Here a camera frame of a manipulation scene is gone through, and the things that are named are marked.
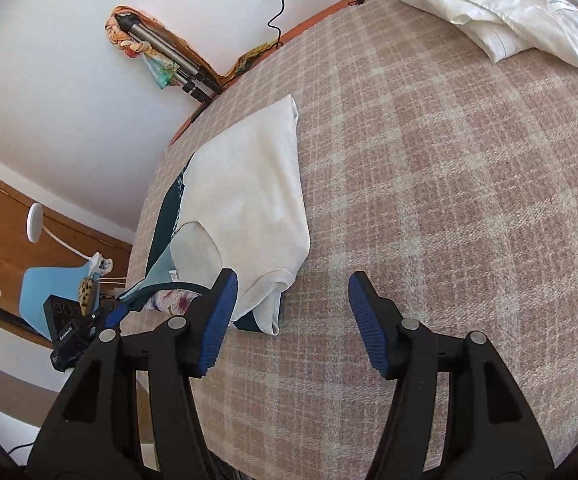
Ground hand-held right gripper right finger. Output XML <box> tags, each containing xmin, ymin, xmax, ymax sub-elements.
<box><xmin>347</xmin><ymin>271</ymin><xmax>556</xmax><ymax>480</ymax></box>

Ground folded white shirt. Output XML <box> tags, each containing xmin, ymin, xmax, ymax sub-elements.
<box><xmin>388</xmin><ymin>0</ymin><xmax>578</xmax><ymax>68</ymax></box>

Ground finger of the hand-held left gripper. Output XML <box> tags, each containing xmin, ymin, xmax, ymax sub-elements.
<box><xmin>102</xmin><ymin>302</ymin><xmax>137</xmax><ymax>331</ymax></box>
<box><xmin>134</xmin><ymin>282</ymin><xmax>212</xmax><ymax>303</ymax></box>

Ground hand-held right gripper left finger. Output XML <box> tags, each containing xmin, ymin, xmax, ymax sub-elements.
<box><xmin>25</xmin><ymin>268</ymin><xmax>240</xmax><ymax>480</ymax></box>

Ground braided-hair doll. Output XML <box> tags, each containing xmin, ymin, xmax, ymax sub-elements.
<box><xmin>108</xmin><ymin>14</ymin><xmax>181</xmax><ymax>92</ymax></box>

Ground leopard print cloth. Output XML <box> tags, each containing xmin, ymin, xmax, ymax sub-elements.
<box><xmin>76</xmin><ymin>277</ymin><xmax>101</xmax><ymax>317</ymax></box>

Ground black ring light cable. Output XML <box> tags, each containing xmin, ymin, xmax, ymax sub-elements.
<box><xmin>267</xmin><ymin>0</ymin><xmax>286</xmax><ymax>48</ymax></box>

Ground silver folded tripod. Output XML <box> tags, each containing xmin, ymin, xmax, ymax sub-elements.
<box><xmin>116</xmin><ymin>15</ymin><xmax>223</xmax><ymax>104</ymax></box>

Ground light blue chair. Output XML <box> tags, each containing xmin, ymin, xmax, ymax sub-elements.
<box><xmin>22</xmin><ymin>266</ymin><xmax>95</xmax><ymax>336</ymax></box>

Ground green and white printed t-shirt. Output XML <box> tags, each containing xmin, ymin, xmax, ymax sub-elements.
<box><xmin>119</xmin><ymin>95</ymin><xmax>312</xmax><ymax>336</ymax></box>

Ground white clip desk lamp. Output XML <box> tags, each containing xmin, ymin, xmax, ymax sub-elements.
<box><xmin>26</xmin><ymin>202</ymin><xmax>114</xmax><ymax>277</ymax></box>

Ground orange scarf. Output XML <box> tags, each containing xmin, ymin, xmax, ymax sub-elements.
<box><xmin>106</xmin><ymin>5</ymin><xmax>276</xmax><ymax>86</ymax></box>

